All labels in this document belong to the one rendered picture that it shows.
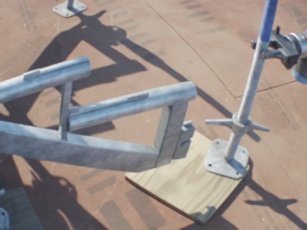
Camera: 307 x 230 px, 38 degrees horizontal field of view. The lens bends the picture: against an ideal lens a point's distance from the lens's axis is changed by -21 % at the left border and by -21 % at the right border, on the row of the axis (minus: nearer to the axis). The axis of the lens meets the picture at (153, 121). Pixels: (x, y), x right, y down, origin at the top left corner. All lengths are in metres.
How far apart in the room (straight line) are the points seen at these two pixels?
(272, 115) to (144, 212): 0.71
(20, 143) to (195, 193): 0.67
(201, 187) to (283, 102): 0.63
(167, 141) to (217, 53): 0.84
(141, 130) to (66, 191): 0.38
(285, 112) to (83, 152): 1.00
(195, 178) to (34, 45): 0.92
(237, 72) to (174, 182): 0.67
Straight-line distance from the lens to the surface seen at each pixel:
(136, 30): 2.22
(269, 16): 1.34
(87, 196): 1.58
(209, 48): 2.21
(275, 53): 1.43
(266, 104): 2.04
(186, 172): 1.67
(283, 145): 1.91
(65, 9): 2.36
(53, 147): 1.24
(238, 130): 1.60
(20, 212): 1.50
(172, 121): 1.38
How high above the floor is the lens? 1.28
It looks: 45 degrees down
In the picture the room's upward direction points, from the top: 12 degrees clockwise
